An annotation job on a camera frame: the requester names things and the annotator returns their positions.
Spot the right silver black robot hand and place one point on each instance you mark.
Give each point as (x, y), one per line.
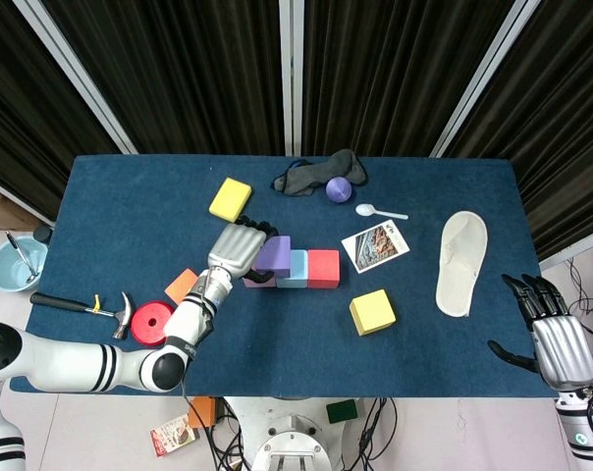
(564, 350)

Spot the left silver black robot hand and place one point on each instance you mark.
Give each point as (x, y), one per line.
(237, 250)

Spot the purple foam cube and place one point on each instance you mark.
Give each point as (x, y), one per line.
(276, 255)

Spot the orange foam cube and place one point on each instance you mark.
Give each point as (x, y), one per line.
(178, 287)

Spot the yellow foam cube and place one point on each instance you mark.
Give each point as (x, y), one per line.
(372, 313)

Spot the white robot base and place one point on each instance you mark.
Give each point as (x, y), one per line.
(291, 427)

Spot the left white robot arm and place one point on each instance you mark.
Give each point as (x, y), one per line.
(80, 365)

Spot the pink foam cube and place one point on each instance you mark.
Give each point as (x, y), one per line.
(250, 285)

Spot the yellow sponge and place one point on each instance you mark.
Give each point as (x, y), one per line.
(230, 199)

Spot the light blue foam cube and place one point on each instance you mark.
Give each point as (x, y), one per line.
(297, 270)

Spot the red foam cube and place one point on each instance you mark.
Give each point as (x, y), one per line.
(323, 267)

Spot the grey cloth eye mask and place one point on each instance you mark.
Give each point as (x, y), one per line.
(306, 177)

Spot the blue table cloth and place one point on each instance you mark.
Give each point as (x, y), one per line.
(301, 343)

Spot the purple ball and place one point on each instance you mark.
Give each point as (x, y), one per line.
(339, 190)

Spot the red disc with hole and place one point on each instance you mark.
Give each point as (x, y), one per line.
(146, 326)

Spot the white plastic spoon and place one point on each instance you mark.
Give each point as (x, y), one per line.
(365, 210)

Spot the white slipper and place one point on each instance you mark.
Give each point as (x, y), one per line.
(461, 265)

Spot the printed picture card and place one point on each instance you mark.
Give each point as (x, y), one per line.
(375, 246)

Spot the orange box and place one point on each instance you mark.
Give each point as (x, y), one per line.
(202, 414)

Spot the black curtain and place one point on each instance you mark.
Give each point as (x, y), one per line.
(178, 73)
(21, 113)
(561, 127)
(390, 73)

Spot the dark green box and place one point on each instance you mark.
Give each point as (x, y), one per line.
(342, 412)

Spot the black round cap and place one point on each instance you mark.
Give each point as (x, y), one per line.
(42, 234)

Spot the printed snack packet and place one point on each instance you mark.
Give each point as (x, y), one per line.
(171, 438)

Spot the light blue bowl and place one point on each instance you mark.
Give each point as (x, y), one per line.
(7, 272)

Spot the white panel frame post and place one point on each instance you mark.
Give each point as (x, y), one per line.
(75, 73)
(488, 73)
(16, 201)
(291, 73)
(576, 249)

